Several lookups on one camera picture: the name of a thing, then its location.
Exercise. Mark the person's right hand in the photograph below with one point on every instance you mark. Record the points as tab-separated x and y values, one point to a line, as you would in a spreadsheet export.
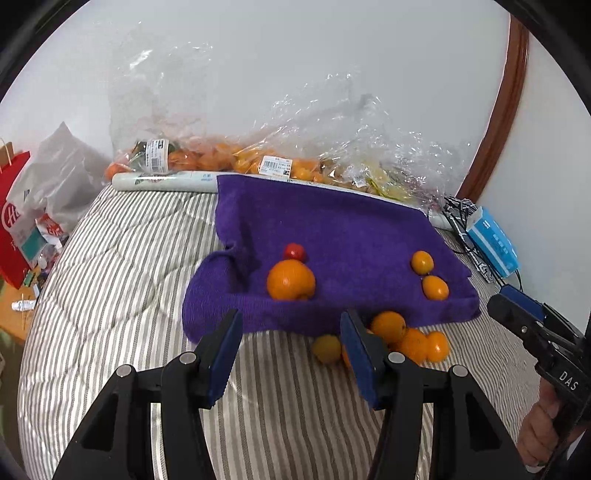
538	434

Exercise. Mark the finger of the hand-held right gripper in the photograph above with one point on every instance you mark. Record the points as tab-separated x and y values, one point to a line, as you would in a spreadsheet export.
521	297
521	323

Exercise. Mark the white plastic bag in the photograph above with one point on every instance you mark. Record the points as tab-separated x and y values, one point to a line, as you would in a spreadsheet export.
64	166

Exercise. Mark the small red tomato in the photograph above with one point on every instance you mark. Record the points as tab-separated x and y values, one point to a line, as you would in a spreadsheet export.
294	252

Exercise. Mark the yellow citrus fruit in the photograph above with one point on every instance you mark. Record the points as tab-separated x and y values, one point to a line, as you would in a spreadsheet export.
327	349

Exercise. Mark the small plastic bottle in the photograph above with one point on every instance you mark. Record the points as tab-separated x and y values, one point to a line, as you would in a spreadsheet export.
23	305

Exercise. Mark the clear bag of oranges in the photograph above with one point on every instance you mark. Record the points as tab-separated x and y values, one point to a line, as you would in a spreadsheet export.
300	168
184	157

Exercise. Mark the clear bag of yellow fruit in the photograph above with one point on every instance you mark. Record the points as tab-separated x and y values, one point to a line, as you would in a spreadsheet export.
383	184

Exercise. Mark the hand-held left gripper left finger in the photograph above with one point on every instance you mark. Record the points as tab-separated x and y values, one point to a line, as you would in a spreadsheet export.
224	360

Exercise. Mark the green white package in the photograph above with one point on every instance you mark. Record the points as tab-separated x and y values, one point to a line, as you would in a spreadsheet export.
34	240

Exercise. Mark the blue tissue box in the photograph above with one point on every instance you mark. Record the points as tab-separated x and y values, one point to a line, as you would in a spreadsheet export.
494	244

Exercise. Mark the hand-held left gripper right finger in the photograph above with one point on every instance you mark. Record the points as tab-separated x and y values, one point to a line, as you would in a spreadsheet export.
364	364

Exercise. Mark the orange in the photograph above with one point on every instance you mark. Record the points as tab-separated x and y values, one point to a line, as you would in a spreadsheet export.
291	280
345	356
412	346
435	287
388	326
422	261
438	347

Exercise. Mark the red paper bag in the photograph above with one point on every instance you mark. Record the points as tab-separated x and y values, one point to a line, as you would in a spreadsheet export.
9	217

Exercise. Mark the white paper roll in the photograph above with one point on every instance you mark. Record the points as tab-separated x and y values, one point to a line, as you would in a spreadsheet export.
161	181

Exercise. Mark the brown wooden door frame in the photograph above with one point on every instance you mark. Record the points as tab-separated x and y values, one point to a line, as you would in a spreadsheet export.
501	106

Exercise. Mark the purple towel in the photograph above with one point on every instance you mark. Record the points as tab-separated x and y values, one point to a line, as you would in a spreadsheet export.
360	240

